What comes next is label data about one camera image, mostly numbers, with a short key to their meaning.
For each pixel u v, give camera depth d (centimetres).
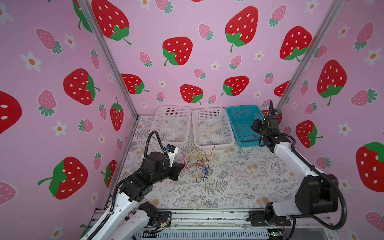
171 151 61
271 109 71
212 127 113
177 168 59
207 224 73
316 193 42
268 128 64
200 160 90
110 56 86
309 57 86
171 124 114
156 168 54
